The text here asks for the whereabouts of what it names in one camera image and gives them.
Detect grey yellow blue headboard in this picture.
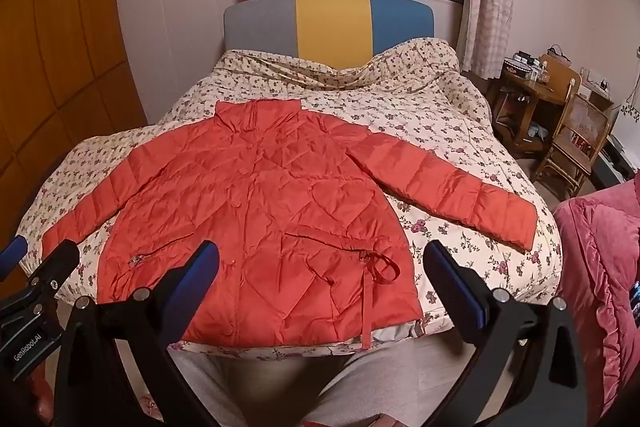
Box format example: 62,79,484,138
223,0,435,72

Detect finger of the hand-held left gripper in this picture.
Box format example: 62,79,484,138
27,241,81,303
0,234,28,268

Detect wooden chair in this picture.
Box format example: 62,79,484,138
532,53,612,198

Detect pink quilted blanket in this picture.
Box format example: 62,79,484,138
555,172,640,427

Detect orange quilted jacket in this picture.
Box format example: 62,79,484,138
42,99,540,350

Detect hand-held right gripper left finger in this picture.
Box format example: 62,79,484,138
52,239,241,427

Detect wooden wardrobe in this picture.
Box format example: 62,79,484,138
0,0,148,293

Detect person's light grey trousers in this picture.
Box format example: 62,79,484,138
167,334,473,427

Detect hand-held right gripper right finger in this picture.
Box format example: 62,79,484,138
422,239,588,427

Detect floral quilt bed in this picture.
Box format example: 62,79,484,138
17,37,563,358

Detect clutter of desk items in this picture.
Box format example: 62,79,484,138
502,44,613,95

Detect wooden desk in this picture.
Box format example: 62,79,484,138
492,67,616,158

